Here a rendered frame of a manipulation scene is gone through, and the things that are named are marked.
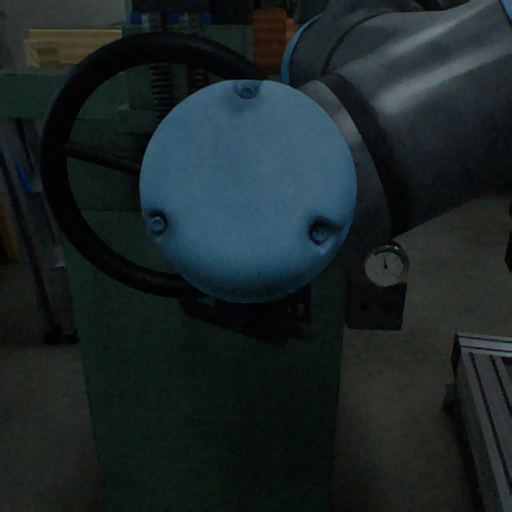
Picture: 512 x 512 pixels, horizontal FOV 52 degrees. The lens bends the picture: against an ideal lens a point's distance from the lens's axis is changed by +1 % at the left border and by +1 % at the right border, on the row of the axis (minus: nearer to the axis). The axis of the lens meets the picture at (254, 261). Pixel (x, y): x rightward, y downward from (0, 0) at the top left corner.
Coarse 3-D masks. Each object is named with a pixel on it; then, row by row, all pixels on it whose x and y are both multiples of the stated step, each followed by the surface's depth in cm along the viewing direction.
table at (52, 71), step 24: (0, 72) 70; (24, 72) 70; (48, 72) 71; (264, 72) 72; (0, 96) 71; (24, 96) 71; (48, 96) 71; (96, 96) 70; (120, 96) 70; (120, 120) 62; (144, 120) 62
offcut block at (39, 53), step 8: (40, 40) 79; (48, 40) 79; (24, 48) 78; (32, 48) 77; (40, 48) 77; (48, 48) 78; (56, 48) 79; (32, 56) 78; (40, 56) 77; (48, 56) 78; (56, 56) 79; (32, 64) 78; (40, 64) 78; (48, 64) 79; (56, 64) 80
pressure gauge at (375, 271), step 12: (372, 252) 70; (384, 252) 70; (396, 252) 70; (372, 264) 71; (384, 264) 71; (396, 264) 71; (408, 264) 71; (372, 276) 72; (384, 276) 72; (396, 276) 72; (384, 288) 75
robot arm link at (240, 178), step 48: (192, 96) 17; (240, 96) 18; (288, 96) 17; (192, 144) 17; (240, 144) 17; (288, 144) 17; (336, 144) 17; (144, 192) 17; (192, 192) 17; (240, 192) 17; (288, 192) 17; (336, 192) 17; (192, 240) 17; (240, 240) 17; (288, 240) 16; (336, 240) 17; (384, 240) 21; (240, 288) 17; (288, 288) 19
